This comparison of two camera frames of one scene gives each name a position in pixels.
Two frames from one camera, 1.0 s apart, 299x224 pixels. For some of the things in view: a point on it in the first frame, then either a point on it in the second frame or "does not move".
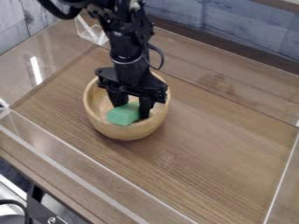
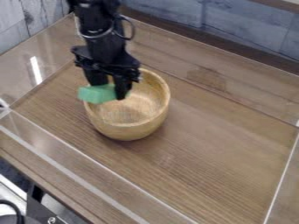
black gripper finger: x=117 y=98 to x=96 y=77
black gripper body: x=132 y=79 to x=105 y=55
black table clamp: x=38 y=213 does not move
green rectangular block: x=124 y=114 to x=97 y=94
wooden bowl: x=97 y=105 does not move
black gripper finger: x=144 y=106 to x=122 y=85
